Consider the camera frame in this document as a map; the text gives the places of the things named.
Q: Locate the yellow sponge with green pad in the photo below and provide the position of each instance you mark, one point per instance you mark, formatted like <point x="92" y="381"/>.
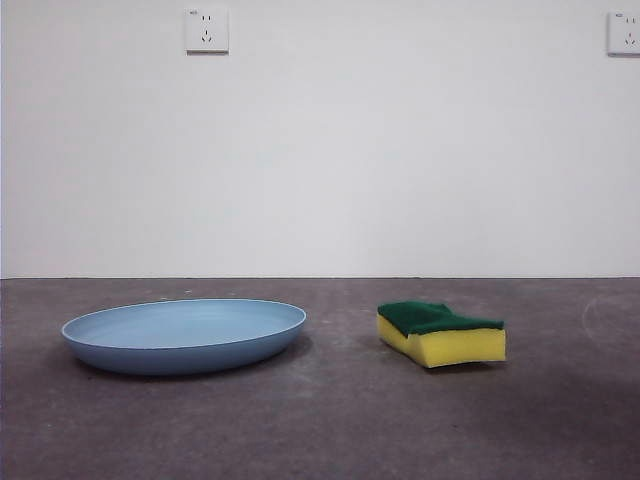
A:
<point x="450" y="347"/>

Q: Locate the light blue round plate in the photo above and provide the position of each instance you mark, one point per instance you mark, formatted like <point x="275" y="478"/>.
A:
<point x="180" y="350"/>

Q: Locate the white wall socket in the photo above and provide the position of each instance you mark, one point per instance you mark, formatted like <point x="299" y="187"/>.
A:
<point x="207" y="30"/>
<point x="625" y="32"/>

